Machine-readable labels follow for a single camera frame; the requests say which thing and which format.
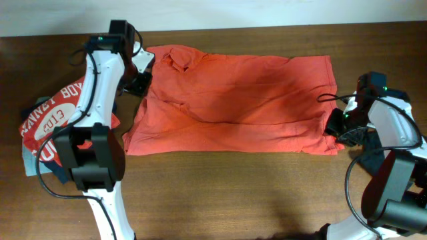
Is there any folded navy shirt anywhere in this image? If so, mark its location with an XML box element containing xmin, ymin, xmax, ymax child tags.
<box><xmin>21</xmin><ymin>109</ymin><xmax>68</xmax><ymax>184</ymax></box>

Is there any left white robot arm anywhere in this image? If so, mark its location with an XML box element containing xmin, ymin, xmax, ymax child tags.
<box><xmin>52</xmin><ymin>35</ymin><xmax>154</xmax><ymax>239</ymax></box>

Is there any orange t-shirt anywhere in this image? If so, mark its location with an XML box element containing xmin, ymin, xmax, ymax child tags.
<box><xmin>123</xmin><ymin>45</ymin><xmax>343</xmax><ymax>156</ymax></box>

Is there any folded red soccer shirt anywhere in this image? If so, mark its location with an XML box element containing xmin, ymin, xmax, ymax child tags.
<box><xmin>19</xmin><ymin>76</ymin><xmax>121</xmax><ymax>167</ymax></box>

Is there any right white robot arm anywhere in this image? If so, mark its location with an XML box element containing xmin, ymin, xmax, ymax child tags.
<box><xmin>321</xmin><ymin>89</ymin><xmax>426</xmax><ymax>239</ymax></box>

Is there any crumpled dark green shirt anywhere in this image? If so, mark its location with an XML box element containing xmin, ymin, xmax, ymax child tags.
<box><xmin>359</xmin><ymin>131</ymin><xmax>385</xmax><ymax>177</ymax></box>

